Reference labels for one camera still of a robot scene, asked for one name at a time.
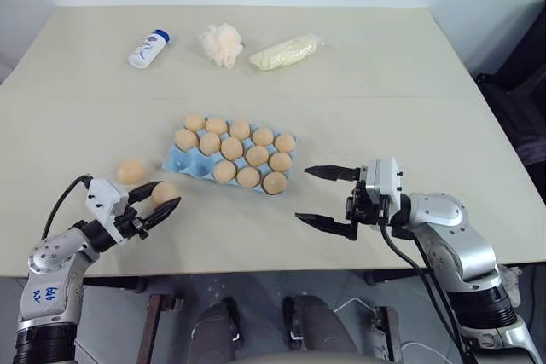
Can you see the tan egg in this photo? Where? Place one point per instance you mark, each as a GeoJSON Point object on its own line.
{"type": "Point", "coordinates": [131, 171]}
{"type": "Point", "coordinates": [262, 136]}
{"type": "Point", "coordinates": [280, 162]}
{"type": "Point", "coordinates": [232, 147]}
{"type": "Point", "coordinates": [195, 123]}
{"type": "Point", "coordinates": [274, 183]}
{"type": "Point", "coordinates": [257, 155]}
{"type": "Point", "coordinates": [224, 171]}
{"type": "Point", "coordinates": [239, 128]}
{"type": "Point", "coordinates": [210, 143]}
{"type": "Point", "coordinates": [216, 126]}
{"type": "Point", "coordinates": [285, 142]}
{"type": "Point", "coordinates": [187, 140]}
{"type": "Point", "coordinates": [164, 193]}
{"type": "Point", "coordinates": [248, 177]}

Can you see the black table frame bar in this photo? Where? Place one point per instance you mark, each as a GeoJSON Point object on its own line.
{"type": "Point", "coordinates": [115, 284]}
{"type": "Point", "coordinates": [392, 276]}

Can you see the blue egg carton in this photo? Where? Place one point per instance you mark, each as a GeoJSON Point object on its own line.
{"type": "Point", "coordinates": [181, 162]}

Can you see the white peach mesh bath sponge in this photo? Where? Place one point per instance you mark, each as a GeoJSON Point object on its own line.
{"type": "Point", "coordinates": [219, 45]}

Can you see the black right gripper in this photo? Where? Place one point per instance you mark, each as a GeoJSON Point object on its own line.
{"type": "Point", "coordinates": [362, 207]}

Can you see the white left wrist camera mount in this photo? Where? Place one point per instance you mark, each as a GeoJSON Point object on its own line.
{"type": "Point", "coordinates": [106, 201]}

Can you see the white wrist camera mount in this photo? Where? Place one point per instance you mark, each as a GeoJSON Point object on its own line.
{"type": "Point", "coordinates": [106, 201]}
{"type": "Point", "coordinates": [384, 177]}

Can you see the dark rounded shape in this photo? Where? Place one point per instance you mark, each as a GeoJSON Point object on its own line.
{"type": "Point", "coordinates": [215, 330]}
{"type": "Point", "coordinates": [317, 321]}

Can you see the clear bag of pale noodles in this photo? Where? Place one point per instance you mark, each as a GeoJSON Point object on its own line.
{"type": "Point", "coordinates": [283, 52]}

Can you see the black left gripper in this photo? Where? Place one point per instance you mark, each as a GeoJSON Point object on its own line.
{"type": "Point", "coordinates": [134, 224]}

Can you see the crumpled white cloth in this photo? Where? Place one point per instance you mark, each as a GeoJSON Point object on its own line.
{"type": "Point", "coordinates": [513, 285]}

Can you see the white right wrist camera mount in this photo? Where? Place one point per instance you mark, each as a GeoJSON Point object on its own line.
{"type": "Point", "coordinates": [384, 177]}

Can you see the white bottle with blue cap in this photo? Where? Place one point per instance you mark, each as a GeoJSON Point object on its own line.
{"type": "Point", "coordinates": [147, 50]}

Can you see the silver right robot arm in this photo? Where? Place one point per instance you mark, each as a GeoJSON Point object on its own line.
{"type": "Point", "coordinates": [448, 215]}

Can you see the rusty metal bracket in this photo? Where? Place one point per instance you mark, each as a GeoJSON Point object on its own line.
{"type": "Point", "coordinates": [386, 330]}
{"type": "Point", "coordinates": [155, 325]}

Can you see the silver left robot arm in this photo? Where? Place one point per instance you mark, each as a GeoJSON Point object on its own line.
{"type": "Point", "coordinates": [51, 261]}

